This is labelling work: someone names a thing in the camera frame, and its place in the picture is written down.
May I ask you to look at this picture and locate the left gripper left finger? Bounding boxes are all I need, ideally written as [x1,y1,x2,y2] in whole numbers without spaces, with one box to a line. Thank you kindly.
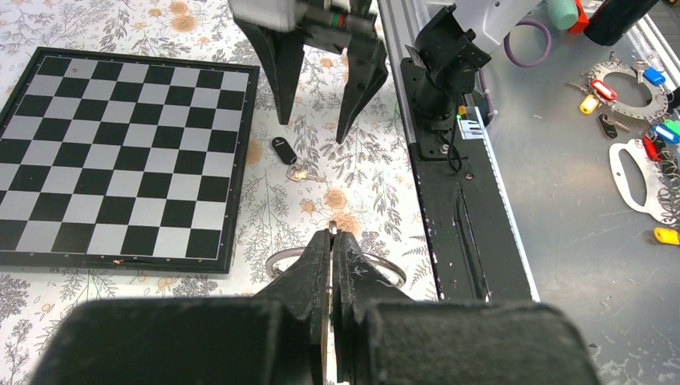
[32,230,332,384]

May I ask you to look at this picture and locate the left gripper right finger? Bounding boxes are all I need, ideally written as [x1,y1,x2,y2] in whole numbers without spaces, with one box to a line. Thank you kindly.
[332,232,600,384]

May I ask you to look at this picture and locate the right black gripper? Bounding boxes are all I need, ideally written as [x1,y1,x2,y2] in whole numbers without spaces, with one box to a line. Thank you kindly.
[234,1,388,144]

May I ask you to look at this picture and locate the key with black fob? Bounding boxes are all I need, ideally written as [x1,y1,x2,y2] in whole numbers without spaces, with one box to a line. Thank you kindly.
[271,136,326,184]

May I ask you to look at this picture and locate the keyring with coloured keys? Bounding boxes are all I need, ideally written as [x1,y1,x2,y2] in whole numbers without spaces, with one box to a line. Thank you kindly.
[264,220,408,290]

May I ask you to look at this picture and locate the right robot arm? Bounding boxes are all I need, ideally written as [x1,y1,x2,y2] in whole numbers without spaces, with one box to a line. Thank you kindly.
[229,1,535,160]

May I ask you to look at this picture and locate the floral table mat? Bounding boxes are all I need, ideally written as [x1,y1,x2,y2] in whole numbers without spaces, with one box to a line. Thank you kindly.
[1,1,436,384]

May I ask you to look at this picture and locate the black white chessboard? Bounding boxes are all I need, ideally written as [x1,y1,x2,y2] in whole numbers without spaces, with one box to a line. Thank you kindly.
[1,47,260,274]

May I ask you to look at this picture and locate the red key tag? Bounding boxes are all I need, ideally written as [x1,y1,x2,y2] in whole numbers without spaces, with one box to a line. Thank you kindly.
[589,79,618,102]

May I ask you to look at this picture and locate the loose yellow key tag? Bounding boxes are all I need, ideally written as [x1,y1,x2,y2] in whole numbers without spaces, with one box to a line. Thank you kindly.
[653,227,680,246]

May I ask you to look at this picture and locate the blue key tag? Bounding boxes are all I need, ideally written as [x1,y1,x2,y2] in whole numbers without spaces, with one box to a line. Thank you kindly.
[642,67,666,86]

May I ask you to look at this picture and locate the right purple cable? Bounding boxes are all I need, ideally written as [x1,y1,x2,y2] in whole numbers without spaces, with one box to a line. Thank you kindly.
[478,20,553,116]

